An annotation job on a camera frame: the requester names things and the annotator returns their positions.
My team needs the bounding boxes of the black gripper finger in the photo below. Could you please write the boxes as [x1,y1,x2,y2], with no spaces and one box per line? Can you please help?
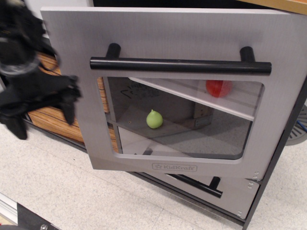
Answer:
[0,115,27,140]
[59,95,81,125]

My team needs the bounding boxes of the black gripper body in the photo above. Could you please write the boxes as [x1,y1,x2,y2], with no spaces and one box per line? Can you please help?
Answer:
[0,69,81,117]

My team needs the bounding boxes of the grey toy oven door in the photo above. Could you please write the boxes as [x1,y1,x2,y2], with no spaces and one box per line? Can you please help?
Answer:
[41,7,307,180]

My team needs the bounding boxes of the black oven door handle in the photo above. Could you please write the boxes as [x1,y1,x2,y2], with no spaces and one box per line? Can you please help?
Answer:
[90,43,272,76]

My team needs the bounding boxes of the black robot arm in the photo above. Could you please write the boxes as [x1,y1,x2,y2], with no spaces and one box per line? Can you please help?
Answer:
[0,0,81,140]

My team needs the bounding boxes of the white oven shelf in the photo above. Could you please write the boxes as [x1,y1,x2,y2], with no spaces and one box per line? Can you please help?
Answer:
[129,77,263,121]

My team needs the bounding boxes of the grey lower oven drawer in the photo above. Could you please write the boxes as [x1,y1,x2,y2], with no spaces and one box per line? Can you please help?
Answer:
[139,172,260,219]

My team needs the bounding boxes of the lower wood-pattern storage bin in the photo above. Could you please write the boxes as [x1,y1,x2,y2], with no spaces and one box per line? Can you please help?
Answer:
[24,105,119,154]

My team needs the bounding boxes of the wood-pattern storage bin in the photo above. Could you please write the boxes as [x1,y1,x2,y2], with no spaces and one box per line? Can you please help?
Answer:
[24,105,119,154]
[37,53,61,76]

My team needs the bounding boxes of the upper wood-pattern storage bin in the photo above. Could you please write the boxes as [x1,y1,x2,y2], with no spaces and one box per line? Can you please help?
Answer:
[37,53,61,76]

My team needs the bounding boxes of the green toy pear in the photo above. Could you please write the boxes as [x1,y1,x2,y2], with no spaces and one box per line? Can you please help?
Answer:
[146,110,163,129]

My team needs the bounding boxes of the dark toy kitchen cabinet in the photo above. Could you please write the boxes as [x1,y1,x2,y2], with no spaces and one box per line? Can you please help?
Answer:
[0,0,307,230]

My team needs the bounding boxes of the red toy tomato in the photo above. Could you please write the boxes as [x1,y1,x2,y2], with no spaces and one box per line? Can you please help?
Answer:
[206,80,233,98]

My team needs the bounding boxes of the grey round chair base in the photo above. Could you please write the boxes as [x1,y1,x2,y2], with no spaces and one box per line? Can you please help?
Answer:
[286,105,307,146]

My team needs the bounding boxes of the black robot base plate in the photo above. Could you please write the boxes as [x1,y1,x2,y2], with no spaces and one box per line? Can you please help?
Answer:
[17,203,59,230]

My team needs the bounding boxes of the black drawer handle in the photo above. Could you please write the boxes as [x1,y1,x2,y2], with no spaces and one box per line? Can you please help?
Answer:
[166,173,223,198]

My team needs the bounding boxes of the blue cable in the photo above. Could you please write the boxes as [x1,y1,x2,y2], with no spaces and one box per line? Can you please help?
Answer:
[296,119,307,133]

